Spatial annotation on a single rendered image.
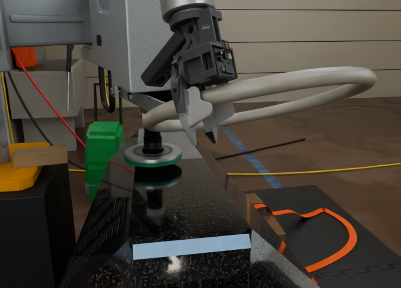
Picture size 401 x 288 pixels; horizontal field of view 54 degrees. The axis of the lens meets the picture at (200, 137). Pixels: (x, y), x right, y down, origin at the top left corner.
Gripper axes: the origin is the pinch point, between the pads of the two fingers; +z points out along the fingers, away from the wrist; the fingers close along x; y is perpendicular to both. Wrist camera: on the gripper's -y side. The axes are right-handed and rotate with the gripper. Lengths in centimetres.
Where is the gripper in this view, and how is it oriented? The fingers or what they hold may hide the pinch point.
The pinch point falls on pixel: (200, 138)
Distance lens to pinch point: 65.6
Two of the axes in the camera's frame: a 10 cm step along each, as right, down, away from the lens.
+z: 1.7, 9.8, -0.6
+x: 5.6, -0.5, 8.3
